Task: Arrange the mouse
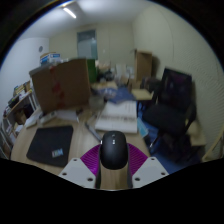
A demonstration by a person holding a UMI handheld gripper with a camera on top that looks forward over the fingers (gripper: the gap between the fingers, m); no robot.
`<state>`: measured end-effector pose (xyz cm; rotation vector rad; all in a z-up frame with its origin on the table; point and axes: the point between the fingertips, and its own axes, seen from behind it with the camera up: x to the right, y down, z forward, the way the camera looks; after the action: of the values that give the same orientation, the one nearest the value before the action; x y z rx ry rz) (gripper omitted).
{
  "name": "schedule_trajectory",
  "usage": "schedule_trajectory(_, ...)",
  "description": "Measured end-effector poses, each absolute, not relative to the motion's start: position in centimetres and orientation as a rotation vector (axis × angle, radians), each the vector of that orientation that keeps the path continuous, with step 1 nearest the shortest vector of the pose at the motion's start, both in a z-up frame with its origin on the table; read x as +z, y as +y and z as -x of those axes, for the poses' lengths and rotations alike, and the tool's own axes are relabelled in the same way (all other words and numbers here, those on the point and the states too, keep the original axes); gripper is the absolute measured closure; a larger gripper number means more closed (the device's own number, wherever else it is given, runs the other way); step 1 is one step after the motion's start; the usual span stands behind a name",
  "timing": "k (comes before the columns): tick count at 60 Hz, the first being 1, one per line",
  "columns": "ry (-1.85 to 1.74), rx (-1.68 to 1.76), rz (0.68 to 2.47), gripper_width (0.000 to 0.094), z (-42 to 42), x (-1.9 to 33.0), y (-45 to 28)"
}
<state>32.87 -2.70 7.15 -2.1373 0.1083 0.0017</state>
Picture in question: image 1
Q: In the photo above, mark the small white flat device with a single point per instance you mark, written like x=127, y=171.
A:
x=32, y=122

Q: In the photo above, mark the cluttered shelf unit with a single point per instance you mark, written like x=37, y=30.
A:
x=15, y=100

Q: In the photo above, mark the grey door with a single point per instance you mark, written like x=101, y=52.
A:
x=87, y=45

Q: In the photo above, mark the ceiling tube light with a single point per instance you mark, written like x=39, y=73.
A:
x=69, y=13

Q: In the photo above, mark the thick white book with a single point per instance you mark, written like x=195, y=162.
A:
x=118, y=118

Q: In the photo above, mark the small wooden side table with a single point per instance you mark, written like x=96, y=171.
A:
x=141, y=94

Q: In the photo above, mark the black office chair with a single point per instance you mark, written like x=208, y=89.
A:
x=168, y=116

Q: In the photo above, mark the large cardboard box red tape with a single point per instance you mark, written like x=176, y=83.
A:
x=63, y=85

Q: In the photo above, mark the blue and white box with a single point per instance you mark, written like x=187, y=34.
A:
x=50, y=58

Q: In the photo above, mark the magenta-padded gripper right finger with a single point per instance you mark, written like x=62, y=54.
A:
x=150, y=171

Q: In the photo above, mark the clear plastic container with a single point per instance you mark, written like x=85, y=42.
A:
x=96, y=101

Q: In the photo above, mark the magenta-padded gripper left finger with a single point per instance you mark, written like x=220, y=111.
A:
x=78, y=173

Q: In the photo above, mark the white paper sheet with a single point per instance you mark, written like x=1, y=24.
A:
x=68, y=115

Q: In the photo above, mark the black mouse pad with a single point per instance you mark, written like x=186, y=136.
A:
x=50, y=145

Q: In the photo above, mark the blue book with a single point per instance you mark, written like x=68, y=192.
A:
x=122, y=96

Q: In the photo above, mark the green cabinet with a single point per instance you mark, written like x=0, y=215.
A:
x=92, y=70

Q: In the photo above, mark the open cardboard box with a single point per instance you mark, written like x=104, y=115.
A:
x=144, y=65

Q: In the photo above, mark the round wall clock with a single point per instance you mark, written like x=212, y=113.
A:
x=40, y=49

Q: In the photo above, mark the black computer mouse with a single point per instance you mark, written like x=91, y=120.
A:
x=114, y=151

